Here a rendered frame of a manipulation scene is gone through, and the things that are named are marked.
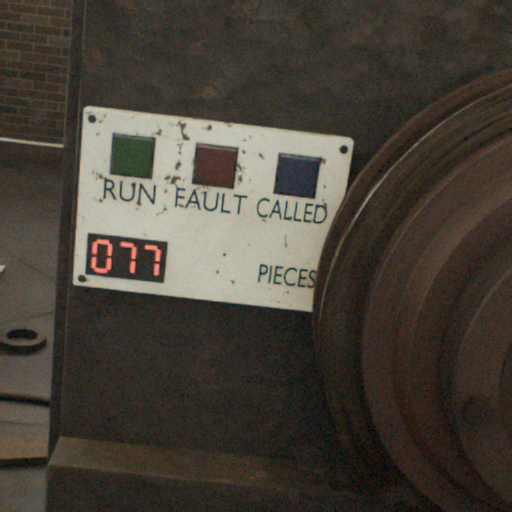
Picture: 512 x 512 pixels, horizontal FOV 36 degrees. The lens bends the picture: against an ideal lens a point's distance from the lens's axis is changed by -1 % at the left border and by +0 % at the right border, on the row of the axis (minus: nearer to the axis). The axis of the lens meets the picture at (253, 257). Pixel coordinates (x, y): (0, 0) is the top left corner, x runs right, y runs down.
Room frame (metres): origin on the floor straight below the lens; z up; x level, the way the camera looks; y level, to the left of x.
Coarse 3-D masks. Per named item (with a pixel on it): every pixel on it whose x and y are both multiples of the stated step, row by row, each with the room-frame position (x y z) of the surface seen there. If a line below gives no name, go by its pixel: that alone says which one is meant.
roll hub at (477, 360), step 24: (504, 264) 0.57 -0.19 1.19; (480, 288) 0.58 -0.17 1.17; (504, 288) 0.56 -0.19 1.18; (456, 312) 0.59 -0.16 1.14; (480, 312) 0.56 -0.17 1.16; (504, 312) 0.56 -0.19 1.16; (456, 336) 0.58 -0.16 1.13; (480, 336) 0.56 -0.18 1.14; (504, 336) 0.56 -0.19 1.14; (456, 360) 0.56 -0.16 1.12; (480, 360) 0.56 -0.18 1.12; (504, 360) 0.56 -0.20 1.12; (456, 384) 0.56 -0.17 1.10; (480, 384) 0.56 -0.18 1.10; (504, 384) 0.57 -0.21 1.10; (456, 408) 0.56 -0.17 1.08; (504, 408) 0.57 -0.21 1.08; (456, 432) 0.56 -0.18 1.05; (480, 432) 0.56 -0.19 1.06; (504, 432) 0.56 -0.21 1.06; (480, 456) 0.56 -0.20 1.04; (504, 456) 0.56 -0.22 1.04; (504, 480) 0.56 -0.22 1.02
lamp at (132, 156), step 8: (120, 136) 0.76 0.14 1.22; (120, 144) 0.75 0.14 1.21; (128, 144) 0.76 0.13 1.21; (136, 144) 0.76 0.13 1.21; (144, 144) 0.76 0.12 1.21; (120, 152) 0.75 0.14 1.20; (128, 152) 0.76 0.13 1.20; (136, 152) 0.76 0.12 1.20; (144, 152) 0.76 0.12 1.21; (120, 160) 0.75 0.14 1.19; (128, 160) 0.76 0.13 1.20; (136, 160) 0.76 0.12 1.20; (144, 160) 0.76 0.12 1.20; (112, 168) 0.75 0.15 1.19; (120, 168) 0.75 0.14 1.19; (128, 168) 0.76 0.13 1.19; (136, 168) 0.76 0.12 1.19; (144, 168) 0.76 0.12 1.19; (144, 176) 0.76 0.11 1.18
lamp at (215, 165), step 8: (200, 152) 0.76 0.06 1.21; (208, 152) 0.76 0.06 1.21; (216, 152) 0.76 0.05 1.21; (224, 152) 0.76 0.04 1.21; (232, 152) 0.76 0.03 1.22; (200, 160) 0.76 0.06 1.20; (208, 160) 0.76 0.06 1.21; (216, 160) 0.76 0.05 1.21; (224, 160) 0.76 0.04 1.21; (232, 160) 0.76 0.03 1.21; (200, 168) 0.76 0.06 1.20; (208, 168) 0.76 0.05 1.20; (216, 168) 0.76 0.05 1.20; (224, 168) 0.76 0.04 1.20; (232, 168) 0.76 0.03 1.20; (200, 176) 0.76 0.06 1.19; (208, 176) 0.76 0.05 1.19; (216, 176) 0.76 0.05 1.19; (224, 176) 0.76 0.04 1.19; (232, 176) 0.76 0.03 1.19; (216, 184) 0.76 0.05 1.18; (224, 184) 0.76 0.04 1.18
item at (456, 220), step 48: (432, 192) 0.63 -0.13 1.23; (480, 192) 0.63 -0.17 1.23; (432, 240) 0.62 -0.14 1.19; (480, 240) 0.61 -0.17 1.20; (384, 288) 0.62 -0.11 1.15; (432, 288) 0.60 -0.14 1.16; (384, 336) 0.62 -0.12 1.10; (432, 336) 0.61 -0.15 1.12; (384, 384) 0.62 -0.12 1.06; (432, 384) 0.61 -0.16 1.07; (384, 432) 0.62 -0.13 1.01; (432, 432) 0.61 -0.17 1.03; (432, 480) 0.63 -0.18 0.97; (480, 480) 0.61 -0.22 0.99
